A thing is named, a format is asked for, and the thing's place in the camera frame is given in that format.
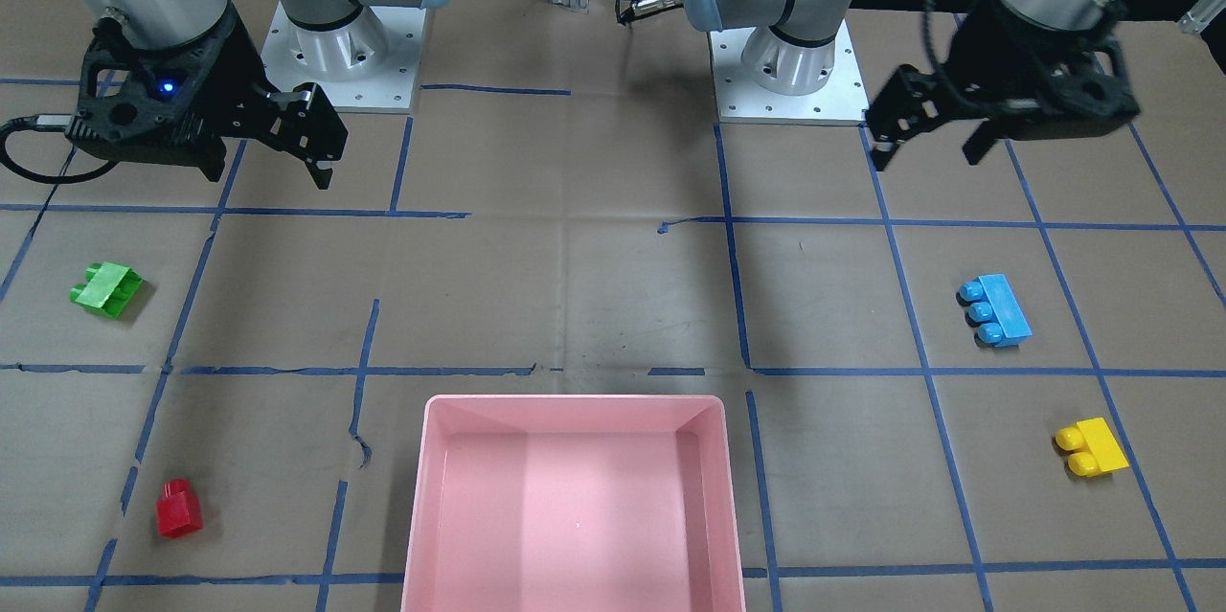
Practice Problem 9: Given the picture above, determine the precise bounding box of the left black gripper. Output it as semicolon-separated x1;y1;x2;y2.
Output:
864;0;1128;170

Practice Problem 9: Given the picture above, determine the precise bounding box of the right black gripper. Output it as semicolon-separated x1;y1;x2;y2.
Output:
67;5;349;190

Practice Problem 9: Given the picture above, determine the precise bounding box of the blue three-stud block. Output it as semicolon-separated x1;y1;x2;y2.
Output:
956;273;1034;350

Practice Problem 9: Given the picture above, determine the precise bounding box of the green two-stud block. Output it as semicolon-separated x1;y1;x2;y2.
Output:
69;261;143;320

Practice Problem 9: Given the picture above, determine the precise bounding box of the yellow two-stud block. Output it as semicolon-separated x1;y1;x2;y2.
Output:
1054;417;1130;478

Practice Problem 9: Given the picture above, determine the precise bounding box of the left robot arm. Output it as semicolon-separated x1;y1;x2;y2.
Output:
617;0;1140;170

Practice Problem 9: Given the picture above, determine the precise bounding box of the pink plastic box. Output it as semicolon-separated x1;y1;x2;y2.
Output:
401;395;747;611

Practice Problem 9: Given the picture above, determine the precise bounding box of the red small block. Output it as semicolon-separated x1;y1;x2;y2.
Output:
156;478;204;538

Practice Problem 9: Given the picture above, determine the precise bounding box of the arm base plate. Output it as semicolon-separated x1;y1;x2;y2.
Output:
261;5;432;115
707;22;870;126

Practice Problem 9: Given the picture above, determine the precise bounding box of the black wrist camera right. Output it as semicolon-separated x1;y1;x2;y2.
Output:
67;37;218;168

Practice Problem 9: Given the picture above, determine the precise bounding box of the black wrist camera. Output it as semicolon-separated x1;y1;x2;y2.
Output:
1049;39;1140;139
67;37;218;168

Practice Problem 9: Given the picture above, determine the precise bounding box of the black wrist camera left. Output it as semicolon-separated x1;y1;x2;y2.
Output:
1049;39;1140;139

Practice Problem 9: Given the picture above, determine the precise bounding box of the black braided cable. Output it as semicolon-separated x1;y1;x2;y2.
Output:
0;114;121;185

